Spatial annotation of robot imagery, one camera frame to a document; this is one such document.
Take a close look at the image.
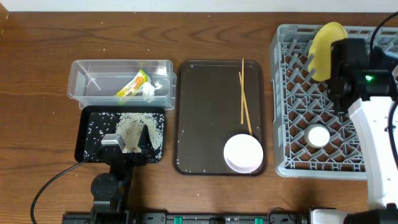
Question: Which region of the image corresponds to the white tissue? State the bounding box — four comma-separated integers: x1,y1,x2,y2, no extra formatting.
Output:
139,82,162,100

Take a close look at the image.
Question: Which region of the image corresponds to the green snack wrapper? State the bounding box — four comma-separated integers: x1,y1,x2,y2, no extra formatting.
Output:
115,70,150,97

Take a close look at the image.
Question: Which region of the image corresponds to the pink bowl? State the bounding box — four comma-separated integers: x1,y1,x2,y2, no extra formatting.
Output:
223,134,264,174

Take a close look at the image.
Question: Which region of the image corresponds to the white cup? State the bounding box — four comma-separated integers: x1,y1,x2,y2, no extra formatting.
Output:
304,124,330,148

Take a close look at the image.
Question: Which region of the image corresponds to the yellow plate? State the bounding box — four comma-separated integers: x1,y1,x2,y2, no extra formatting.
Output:
308,22,348,82

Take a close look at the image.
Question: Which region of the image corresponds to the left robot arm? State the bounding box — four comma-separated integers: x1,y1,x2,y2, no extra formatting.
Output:
90,125,154,224

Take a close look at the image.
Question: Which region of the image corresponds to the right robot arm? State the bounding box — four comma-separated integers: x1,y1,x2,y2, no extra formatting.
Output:
328,39,397,223

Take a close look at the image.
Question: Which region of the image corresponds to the black waste tray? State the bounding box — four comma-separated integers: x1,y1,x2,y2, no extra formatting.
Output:
75,106,165,166

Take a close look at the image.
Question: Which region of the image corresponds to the grey dishwasher rack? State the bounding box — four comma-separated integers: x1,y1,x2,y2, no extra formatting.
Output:
269,24,398,181

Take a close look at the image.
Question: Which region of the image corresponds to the pile of rice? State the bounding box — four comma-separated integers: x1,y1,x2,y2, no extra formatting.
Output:
83,111,165,162

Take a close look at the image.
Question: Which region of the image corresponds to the clear plastic bin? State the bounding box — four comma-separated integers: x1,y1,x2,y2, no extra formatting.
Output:
67,60,177,110

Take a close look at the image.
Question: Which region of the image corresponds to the brown serving tray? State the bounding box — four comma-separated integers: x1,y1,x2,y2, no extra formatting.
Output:
173,60,268,177

